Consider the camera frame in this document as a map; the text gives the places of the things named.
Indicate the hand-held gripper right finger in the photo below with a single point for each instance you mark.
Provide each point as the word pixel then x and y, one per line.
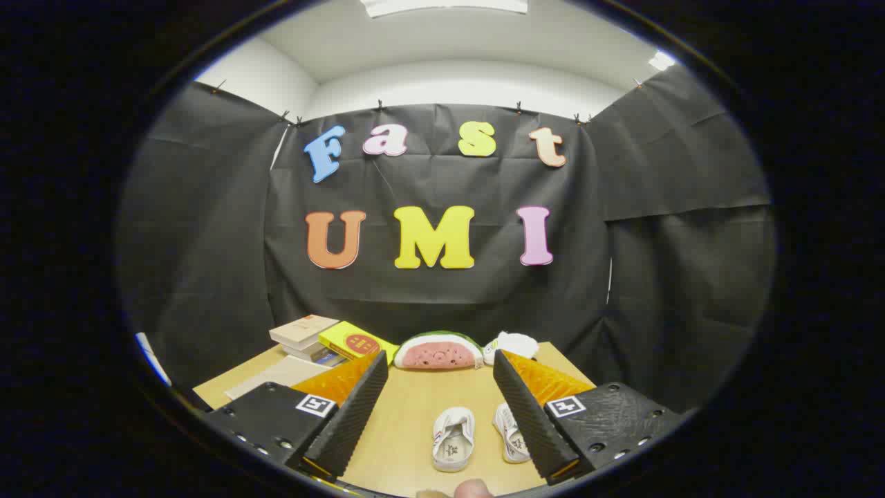
pixel 529 422

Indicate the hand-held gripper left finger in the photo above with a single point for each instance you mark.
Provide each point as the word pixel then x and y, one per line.
pixel 349 422

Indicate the white canvas shoe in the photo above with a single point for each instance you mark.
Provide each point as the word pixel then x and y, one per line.
pixel 510 436
pixel 453 443

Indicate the cream storage box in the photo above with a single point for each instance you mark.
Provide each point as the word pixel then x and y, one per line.
pixel 276 373

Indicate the blue book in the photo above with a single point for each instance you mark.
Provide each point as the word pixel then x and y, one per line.
pixel 330 360

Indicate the white plush toy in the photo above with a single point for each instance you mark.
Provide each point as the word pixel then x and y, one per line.
pixel 515 344

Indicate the yellow book with red circle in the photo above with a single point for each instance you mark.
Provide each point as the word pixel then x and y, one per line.
pixel 356 342

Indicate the grey book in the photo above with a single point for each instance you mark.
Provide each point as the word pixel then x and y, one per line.
pixel 304 351

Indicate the beige book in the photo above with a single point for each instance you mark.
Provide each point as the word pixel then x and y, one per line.
pixel 303 328

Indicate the watermelon slice plush toy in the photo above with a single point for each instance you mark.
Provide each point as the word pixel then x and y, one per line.
pixel 439 354

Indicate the black backdrop cloth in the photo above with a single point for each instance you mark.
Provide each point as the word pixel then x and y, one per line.
pixel 429 304

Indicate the ceiling light panel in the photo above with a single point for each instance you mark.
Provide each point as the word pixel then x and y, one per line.
pixel 442 5
pixel 661 61

